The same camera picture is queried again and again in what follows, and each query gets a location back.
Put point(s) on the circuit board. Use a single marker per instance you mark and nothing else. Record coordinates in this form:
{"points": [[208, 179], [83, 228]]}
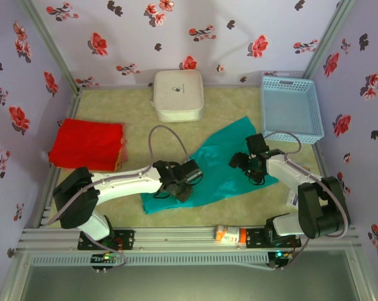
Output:
{"points": [[281, 255], [104, 258]]}

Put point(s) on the right circuit board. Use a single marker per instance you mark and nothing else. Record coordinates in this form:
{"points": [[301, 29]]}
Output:
{"points": [[281, 255]]}

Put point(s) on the red folded t-shirt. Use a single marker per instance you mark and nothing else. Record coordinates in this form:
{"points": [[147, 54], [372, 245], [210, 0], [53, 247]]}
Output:
{"points": [[82, 144]]}

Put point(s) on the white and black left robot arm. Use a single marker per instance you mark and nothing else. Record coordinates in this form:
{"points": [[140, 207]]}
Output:
{"points": [[126, 185]]}

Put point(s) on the orange pill bottle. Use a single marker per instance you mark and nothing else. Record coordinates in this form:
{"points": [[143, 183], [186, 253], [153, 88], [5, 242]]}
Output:
{"points": [[231, 233]]}

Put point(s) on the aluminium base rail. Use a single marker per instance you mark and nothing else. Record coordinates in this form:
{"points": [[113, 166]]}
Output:
{"points": [[176, 235]]}

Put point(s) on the aluminium corner post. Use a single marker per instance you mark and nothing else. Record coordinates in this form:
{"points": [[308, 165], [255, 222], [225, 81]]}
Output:
{"points": [[47, 44], [328, 37]]}

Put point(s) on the blue plastic basket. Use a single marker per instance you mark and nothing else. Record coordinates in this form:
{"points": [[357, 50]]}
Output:
{"points": [[289, 109]]}

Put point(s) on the left circuit board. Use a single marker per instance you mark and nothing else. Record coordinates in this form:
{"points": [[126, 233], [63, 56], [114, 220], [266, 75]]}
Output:
{"points": [[104, 258]]}

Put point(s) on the small colourful packet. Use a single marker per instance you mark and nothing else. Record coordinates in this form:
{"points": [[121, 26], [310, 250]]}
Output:
{"points": [[291, 198]]}

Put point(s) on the white lidded plastic box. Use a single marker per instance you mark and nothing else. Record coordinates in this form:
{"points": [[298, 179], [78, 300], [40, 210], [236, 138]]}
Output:
{"points": [[179, 94]]}

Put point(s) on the yellow folded t-shirt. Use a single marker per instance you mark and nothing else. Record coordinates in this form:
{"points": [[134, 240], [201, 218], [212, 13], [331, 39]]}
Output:
{"points": [[117, 163]]}

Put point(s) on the teal t-shirt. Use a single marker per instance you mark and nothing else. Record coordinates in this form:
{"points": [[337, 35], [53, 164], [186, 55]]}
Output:
{"points": [[213, 163]]}

